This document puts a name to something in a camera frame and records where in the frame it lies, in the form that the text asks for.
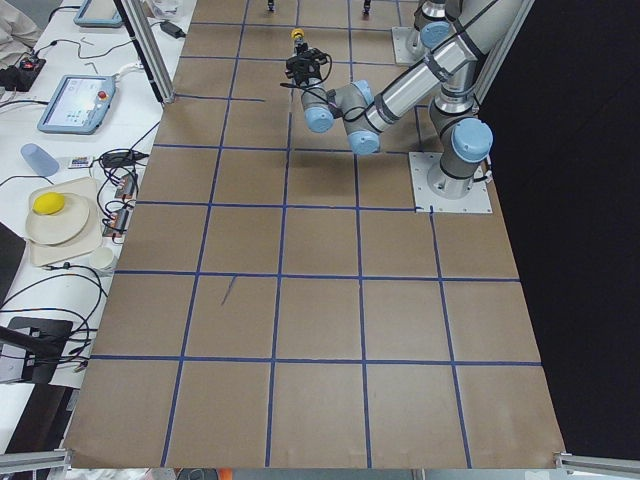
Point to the black power strip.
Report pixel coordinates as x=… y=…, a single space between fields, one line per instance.
x=21 y=78

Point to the beige round plate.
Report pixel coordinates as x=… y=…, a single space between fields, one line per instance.
x=60 y=227

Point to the black camera stand base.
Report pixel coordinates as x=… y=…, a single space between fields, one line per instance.
x=31 y=349

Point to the black power adapter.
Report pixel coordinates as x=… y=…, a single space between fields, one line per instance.
x=172 y=29

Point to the aluminium frame post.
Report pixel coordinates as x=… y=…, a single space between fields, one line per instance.
x=140 y=33

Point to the yellow lemon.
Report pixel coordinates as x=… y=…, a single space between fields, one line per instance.
x=49 y=203

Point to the light blue plastic cup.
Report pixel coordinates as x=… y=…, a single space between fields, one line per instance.
x=40 y=161

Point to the blue teach pendant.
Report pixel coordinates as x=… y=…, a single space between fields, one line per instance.
x=78 y=105
x=98 y=14

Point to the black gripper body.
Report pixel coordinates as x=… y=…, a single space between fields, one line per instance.
x=306 y=76

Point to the white paper cup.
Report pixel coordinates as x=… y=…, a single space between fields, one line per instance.
x=103 y=260

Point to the beige rectangular tray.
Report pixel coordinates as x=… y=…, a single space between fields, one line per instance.
x=86 y=241

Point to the blue teach pendant near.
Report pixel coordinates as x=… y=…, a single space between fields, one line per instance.
x=78 y=105

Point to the small remote control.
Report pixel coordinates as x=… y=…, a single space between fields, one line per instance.
x=81 y=162

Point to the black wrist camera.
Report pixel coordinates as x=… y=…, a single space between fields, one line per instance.
x=296 y=70

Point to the blue teach pendant far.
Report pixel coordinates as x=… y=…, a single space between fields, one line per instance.
x=98 y=14

